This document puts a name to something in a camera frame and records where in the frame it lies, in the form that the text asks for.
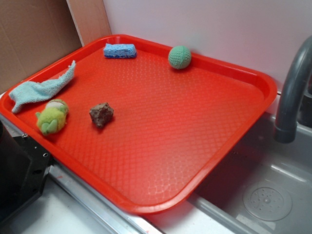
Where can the grey plastic sink basin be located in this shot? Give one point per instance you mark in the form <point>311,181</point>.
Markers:
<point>260,187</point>

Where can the blue sponge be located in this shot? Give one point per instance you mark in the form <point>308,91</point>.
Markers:
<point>119,51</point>

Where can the light blue cloth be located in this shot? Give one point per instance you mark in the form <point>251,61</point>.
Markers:
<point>33,92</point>

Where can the grey toy faucet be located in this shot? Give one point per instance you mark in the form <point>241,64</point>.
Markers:
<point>295,104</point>

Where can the green textured ball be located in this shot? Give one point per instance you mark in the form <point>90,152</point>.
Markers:
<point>179,57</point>

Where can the green plush frog toy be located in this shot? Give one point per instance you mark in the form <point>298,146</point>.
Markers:
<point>53,117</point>

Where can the red plastic tray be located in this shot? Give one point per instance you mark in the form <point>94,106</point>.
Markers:
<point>170,127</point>

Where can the brown cardboard panel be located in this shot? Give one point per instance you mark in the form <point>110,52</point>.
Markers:
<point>33,35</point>

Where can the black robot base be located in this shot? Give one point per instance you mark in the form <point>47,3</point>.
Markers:
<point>24,165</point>

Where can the brown rock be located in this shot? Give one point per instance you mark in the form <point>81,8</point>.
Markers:
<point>101,114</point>

